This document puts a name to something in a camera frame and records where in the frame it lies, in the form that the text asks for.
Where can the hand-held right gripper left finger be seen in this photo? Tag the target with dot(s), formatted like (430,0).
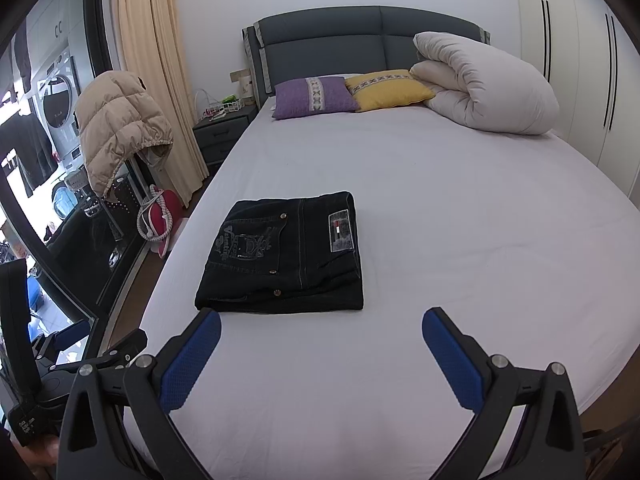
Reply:
(190,360)

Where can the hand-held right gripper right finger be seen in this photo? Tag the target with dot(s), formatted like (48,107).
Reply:
(450,355)

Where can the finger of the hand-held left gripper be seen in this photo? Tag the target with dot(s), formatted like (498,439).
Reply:
(72,335)
(120,347)

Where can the black denim pants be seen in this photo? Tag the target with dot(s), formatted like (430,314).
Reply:
(280,260)

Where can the person's left hand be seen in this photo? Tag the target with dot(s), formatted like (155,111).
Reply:
(44,452)

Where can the bed with white sheet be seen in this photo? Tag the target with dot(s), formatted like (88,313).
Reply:
(450,210)

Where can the dark hanging jacket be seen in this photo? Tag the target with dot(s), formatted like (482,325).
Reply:
(25,150)

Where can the beige puffer jacket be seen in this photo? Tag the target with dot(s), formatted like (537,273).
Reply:
(120,125)

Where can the dark grey nightstand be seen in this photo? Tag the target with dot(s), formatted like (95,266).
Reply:
(220,132)

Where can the white front-load washing machine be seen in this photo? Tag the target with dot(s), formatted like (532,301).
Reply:
(60,105)

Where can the yellow pillow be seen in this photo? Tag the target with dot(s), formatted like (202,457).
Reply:
(390,92)

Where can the white rolled duvet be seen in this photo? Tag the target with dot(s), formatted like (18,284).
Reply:
(490,85)

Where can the white cylindrical container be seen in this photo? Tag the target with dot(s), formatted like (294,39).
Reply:
(246,90)

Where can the purple pillow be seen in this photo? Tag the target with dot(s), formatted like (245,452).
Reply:
(310,97)

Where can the beige curtain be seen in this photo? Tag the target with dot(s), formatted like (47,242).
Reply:
(150,35)

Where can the black framed glass door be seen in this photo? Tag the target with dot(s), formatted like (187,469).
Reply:
(95,25)

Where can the grey upholstered headboard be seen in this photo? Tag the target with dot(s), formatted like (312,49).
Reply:
(325,45)

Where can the cream wardrobe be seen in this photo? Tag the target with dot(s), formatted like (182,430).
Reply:
(575,35)

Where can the wall socket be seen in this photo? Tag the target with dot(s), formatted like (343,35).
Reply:
(236,76)

